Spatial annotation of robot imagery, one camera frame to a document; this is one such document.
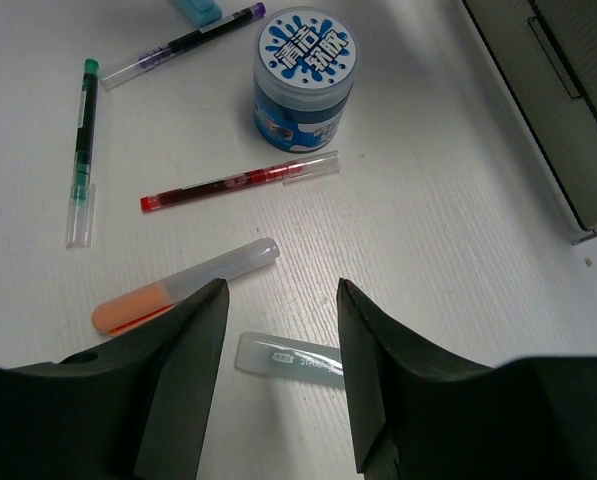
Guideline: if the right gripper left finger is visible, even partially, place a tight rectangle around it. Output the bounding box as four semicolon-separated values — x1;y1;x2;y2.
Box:
0;279;229;479

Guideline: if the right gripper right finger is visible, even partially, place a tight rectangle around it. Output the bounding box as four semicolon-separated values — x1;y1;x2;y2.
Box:
337;279;597;479

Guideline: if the orange highlighter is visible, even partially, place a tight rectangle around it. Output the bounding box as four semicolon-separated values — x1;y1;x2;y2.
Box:
92;238;280;336

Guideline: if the green highlighter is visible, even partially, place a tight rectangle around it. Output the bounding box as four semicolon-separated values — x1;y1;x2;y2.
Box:
235;332;345;390

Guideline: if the green gel pen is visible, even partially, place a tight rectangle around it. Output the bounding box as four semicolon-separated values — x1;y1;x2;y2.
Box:
65;58;99;248

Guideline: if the red gel pen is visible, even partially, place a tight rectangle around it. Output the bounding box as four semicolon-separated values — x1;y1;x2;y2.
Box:
140;151;341;213

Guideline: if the purple gel pen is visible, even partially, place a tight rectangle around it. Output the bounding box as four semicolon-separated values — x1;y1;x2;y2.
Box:
99;2;266;91

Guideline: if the clear acrylic drawer organizer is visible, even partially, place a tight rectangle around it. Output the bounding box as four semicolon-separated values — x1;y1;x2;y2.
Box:
462;1;597;244

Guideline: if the blue highlighter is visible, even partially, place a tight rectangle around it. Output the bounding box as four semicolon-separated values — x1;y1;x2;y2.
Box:
174;0;223;28

